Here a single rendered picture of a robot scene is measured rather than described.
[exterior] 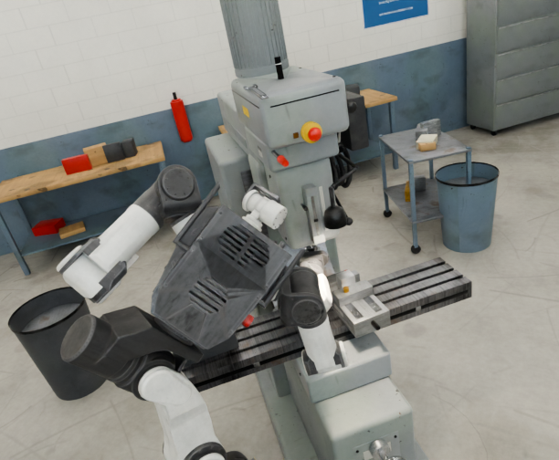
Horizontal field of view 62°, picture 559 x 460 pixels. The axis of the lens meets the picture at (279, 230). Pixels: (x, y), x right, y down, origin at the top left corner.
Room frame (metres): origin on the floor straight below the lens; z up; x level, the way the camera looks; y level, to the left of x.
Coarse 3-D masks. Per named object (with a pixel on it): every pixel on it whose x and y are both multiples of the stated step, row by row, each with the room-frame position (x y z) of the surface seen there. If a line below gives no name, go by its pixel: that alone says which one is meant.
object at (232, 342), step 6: (234, 336) 1.43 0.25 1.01; (222, 342) 1.42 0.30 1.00; (228, 342) 1.42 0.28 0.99; (234, 342) 1.43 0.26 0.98; (198, 348) 1.40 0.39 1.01; (216, 348) 1.41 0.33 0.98; (222, 348) 1.42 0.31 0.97; (228, 348) 1.42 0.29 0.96; (234, 348) 1.43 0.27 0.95; (204, 354) 1.40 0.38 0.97; (210, 354) 1.40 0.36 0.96; (216, 354) 1.41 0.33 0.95
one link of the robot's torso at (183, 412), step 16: (160, 368) 0.86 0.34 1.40; (144, 384) 0.83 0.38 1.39; (160, 384) 0.85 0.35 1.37; (176, 384) 0.86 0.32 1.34; (192, 384) 0.89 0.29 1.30; (160, 400) 0.84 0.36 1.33; (176, 400) 0.86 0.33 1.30; (192, 400) 0.88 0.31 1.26; (160, 416) 0.94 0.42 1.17; (176, 416) 0.86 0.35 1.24; (192, 416) 0.89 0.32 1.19; (208, 416) 0.92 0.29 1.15; (176, 432) 0.87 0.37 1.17; (192, 432) 0.89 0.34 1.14; (208, 432) 0.91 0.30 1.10; (176, 448) 0.87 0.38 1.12; (192, 448) 0.88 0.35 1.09; (208, 448) 0.89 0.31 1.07
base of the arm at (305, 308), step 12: (288, 276) 1.05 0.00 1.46; (288, 288) 0.99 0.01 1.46; (288, 300) 0.96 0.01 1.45; (300, 300) 0.95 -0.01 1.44; (312, 300) 0.95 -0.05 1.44; (288, 312) 0.96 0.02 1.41; (300, 312) 0.95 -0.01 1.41; (312, 312) 0.95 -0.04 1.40; (288, 324) 0.96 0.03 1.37; (300, 324) 0.96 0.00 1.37; (312, 324) 0.96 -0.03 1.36
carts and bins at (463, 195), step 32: (384, 160) 4.07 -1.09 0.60; (416, 160) 3.31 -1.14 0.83; (384, 192) 4.08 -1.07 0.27; (416, 192) 3.85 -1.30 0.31; (448, 192) 3.22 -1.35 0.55; (480, 192) 3.12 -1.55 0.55; (416, 224) 3.31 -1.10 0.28; (448, 224) 3.25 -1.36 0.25; (480, 224) 3.13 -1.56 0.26; (64, 288) 2.82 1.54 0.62; (32, 320) 2.68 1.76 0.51; (64, 320) 2.42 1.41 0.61; (32, 352) 2.39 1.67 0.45; (64, 384) 2.39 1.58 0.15; (96, 384) 2.46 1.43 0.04
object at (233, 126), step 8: (224, 96) 2.23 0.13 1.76; (232, 96) 2.18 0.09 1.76; (224, 104) 2.19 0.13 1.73; (232, 104) 2.00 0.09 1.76; (224, 112) 2.26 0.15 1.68; (232, 112) 1.99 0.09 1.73; (224, 120) 2.31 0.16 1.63; (232, 120) 2.05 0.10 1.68; (232, 128) 2.08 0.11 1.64; (240, 128) 1.86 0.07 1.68; (232, 136) 2.17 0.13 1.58; (240, 136) 1.89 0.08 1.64; (240, 144) 1.97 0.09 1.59; (248, 152) 1.80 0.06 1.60; (256, 160) 1.67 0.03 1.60
